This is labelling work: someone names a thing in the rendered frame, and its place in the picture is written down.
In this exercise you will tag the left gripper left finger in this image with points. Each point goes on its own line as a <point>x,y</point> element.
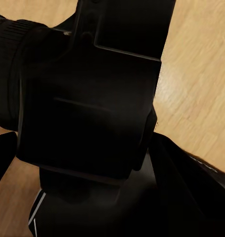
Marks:
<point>8,145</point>

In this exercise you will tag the digital camera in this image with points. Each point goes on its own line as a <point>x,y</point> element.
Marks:
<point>80,95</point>

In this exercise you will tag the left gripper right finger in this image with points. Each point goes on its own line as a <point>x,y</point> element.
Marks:
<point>193,201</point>

